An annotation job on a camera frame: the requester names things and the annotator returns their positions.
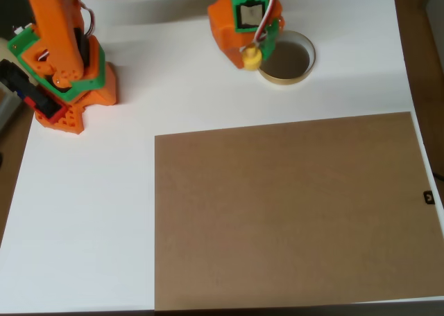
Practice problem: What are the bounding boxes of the brown cardboard board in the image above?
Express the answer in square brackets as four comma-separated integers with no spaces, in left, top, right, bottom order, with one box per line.
[154,111,444,312]

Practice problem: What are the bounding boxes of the orange robot base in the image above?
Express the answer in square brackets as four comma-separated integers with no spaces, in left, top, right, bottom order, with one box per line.
[34,62,119,136]

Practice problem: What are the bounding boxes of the small yellow plastic piece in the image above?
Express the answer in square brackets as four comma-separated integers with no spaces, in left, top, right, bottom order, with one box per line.
[241,44,263,71]

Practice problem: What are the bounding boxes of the round shallow tin dish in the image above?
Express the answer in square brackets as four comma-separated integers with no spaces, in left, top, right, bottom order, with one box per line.
[257,30,317,86]

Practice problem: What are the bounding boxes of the black controller board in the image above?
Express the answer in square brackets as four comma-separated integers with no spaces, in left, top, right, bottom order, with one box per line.
[0,58,67,123]

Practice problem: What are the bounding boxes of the white red black servo cable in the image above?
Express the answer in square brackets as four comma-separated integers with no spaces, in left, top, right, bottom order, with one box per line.
[252,0,280,47]

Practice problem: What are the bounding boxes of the white panel sheet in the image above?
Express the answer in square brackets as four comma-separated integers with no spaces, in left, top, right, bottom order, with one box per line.
[0,0,444,313]

